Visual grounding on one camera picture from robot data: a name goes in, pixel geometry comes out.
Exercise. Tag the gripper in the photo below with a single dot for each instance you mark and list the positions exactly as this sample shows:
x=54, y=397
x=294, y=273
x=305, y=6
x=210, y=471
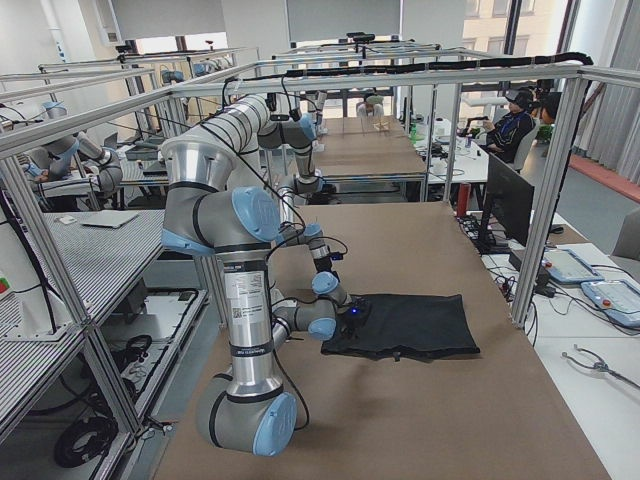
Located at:
x=358, y=314
x=323, y=265

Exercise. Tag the silver reacher grabber tool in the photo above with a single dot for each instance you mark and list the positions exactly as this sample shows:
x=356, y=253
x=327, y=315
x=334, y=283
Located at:
x=597, y=364

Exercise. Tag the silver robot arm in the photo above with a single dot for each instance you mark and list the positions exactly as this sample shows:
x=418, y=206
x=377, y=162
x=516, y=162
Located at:
x=305, y=200
x=229, y=177

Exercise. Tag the aluminium frame post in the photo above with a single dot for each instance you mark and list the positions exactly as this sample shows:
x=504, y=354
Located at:
x=549, y=193

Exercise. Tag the person with VR headset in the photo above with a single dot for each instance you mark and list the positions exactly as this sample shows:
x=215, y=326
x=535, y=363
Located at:
x=504, y=137

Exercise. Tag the red bottle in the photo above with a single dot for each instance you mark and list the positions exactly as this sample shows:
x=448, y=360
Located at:
x=463, y=199

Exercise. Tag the black Huawei monitor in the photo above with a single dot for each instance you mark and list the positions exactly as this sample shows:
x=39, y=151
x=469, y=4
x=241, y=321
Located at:
x=509, y=199

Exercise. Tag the closed silver laptop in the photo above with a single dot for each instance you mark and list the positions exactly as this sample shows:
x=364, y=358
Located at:
x=109, y=219

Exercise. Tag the teach pendant blue grey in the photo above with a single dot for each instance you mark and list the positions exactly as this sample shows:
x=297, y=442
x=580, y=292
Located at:
x=564, y=266

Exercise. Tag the black t-shirt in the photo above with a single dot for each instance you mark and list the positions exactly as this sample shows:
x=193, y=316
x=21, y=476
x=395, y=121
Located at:
x=410, y=326

